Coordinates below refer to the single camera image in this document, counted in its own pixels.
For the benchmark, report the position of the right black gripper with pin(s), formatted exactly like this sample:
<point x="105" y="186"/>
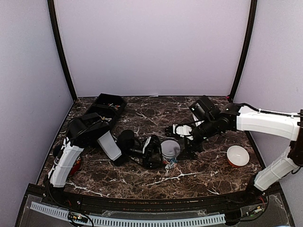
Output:
<point x="191" y="154"/>

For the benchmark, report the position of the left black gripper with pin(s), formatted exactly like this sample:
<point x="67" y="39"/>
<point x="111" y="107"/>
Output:
<point x="147" y="159"/>

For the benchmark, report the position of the silver jar lid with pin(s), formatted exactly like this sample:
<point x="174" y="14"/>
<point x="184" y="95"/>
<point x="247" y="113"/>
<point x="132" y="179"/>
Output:
<point x="170" y="148"/>

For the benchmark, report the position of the clear plastic jar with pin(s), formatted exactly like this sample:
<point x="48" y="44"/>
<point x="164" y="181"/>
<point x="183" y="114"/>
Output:
<point x="169" y="162"/>

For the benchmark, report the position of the black bin with small candies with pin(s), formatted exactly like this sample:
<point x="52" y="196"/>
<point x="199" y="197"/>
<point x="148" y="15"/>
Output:
<point x="107" y="113"/>

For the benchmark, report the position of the black bin with lollipops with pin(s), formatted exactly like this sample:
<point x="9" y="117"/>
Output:
<point x="105" y="99"/>

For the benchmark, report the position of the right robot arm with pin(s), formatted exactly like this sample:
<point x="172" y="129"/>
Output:
<point x="244" y="117"/>

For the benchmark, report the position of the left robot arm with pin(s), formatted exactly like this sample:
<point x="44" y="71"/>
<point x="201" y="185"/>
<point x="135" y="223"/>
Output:
<point x="83" y="131"/>

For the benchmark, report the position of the orange and white bowl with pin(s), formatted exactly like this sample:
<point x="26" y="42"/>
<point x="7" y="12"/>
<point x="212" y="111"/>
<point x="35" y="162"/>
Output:
<point x="237" y="156"/>

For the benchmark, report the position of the pile of lollipops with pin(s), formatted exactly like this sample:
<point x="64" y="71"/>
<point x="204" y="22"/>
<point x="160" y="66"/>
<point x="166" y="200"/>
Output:
<point x="114" y="106"/>

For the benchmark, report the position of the red floral saucer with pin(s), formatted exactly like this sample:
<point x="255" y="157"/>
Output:
<point x="76" y="166"/>

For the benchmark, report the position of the dark blue mug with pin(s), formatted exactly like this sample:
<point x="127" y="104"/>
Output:
<point x="57" y="152"/>

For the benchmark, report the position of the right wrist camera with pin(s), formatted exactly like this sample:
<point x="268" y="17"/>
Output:
<point x="196" y="116"/>

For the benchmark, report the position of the white slotted cable duct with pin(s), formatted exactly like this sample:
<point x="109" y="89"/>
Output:
<point x="78" y="219"/>

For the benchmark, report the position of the black front rail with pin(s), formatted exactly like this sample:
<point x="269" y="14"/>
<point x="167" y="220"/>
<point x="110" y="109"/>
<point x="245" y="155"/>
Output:
<point x="225" y="203"/>

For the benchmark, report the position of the right black frame post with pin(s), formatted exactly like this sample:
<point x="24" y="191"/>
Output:
<point x="244" y="51"/>

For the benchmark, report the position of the black frame post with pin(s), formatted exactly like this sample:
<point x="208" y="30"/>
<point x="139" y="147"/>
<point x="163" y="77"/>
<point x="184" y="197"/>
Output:
<point x="244" y="51"/>
<point x="60" y="50"/>

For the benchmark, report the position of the left black frame post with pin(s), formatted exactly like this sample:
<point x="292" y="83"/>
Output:
<point x="60" y="50"/>

